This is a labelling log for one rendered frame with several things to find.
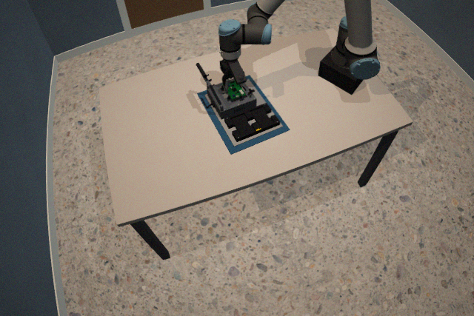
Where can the green circuit board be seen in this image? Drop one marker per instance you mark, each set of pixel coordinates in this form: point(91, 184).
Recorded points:
point(234, 90)

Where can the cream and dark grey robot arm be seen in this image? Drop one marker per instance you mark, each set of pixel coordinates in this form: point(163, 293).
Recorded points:
point(361, 59)

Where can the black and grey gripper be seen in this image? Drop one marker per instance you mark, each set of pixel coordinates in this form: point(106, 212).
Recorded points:
point(227, 74)

